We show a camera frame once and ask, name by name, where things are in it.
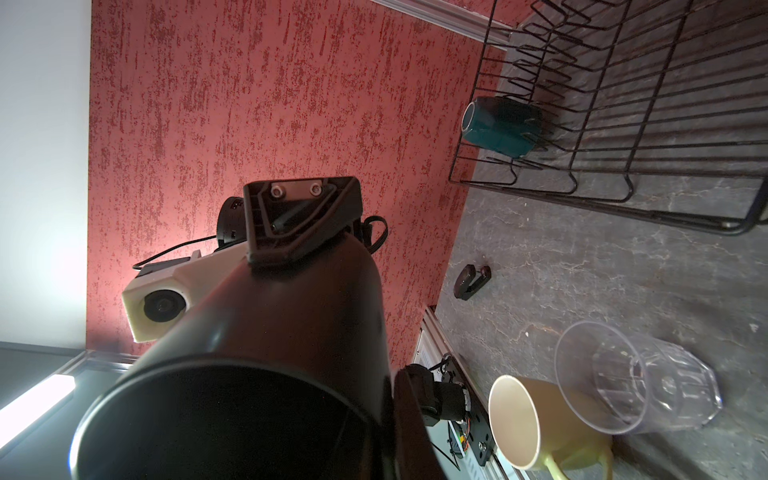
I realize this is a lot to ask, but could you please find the black wire dish rack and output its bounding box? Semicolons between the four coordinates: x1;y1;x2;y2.
449;1;767;236

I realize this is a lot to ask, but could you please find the left corner aluminium profile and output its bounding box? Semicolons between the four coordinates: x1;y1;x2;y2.
373;0;514;49

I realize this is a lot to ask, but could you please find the black stapler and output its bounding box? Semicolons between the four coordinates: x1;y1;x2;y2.
453;264;492;301

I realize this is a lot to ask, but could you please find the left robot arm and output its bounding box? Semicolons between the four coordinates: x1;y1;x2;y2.
216;176;389;267

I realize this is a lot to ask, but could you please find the light green mug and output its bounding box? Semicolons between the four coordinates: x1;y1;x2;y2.
487;375;613;479

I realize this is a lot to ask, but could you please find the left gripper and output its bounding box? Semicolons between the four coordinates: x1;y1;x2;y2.
243;176;389;268

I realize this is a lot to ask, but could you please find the clear plastic cup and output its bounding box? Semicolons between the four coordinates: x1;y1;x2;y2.
554;321;723;435

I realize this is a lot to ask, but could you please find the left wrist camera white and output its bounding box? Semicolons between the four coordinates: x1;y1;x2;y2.
122;242;247;343

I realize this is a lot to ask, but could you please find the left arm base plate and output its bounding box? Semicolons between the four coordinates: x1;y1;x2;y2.
406;354;496;467

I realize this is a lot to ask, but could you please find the teal mug white inside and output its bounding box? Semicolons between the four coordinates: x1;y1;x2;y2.
461;96;542;158

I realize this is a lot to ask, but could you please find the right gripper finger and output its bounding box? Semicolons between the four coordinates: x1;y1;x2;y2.
393;369;447;480

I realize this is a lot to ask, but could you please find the black mug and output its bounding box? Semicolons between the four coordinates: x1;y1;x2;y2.
69;234;397;479

